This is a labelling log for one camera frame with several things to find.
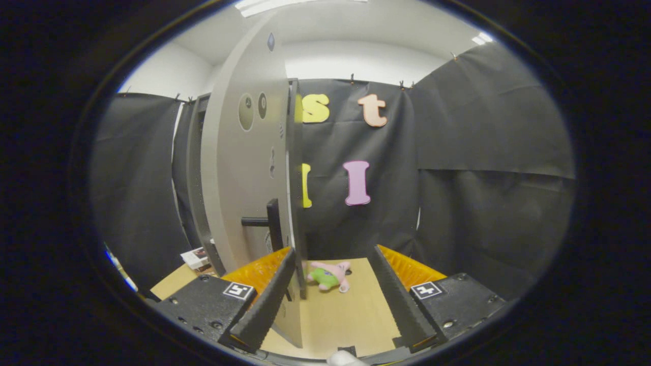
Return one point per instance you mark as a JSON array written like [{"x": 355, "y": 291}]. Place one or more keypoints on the black backdrop cloth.
[{"x": 483, "y": 213}]

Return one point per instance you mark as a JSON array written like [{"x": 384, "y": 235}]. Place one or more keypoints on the long ceiling light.
[{"x": 269, "y": 6}]

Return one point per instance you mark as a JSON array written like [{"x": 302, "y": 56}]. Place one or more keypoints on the grey shoe cabinet door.
[{"x": 239, "y": 168}]

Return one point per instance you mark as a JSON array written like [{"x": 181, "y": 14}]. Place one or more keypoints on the stack of books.
[{"x": 196, "y": 258}]

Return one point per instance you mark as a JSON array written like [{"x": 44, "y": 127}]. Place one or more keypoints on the colourful items pile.
[{"x": 122, "y": 272}]

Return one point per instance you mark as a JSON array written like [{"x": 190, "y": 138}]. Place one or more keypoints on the small ceiling light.
[{"x": 481, "y": 38}]

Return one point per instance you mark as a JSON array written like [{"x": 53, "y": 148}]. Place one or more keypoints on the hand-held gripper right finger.
[{"x": 396, "y": 300}]

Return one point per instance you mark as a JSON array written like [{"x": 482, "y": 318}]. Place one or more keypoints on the pink green plush toy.
[{"x": 328, "y": 276}]

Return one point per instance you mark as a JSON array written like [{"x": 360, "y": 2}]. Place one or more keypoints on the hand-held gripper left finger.
[{"x": 268, "y": 300}]

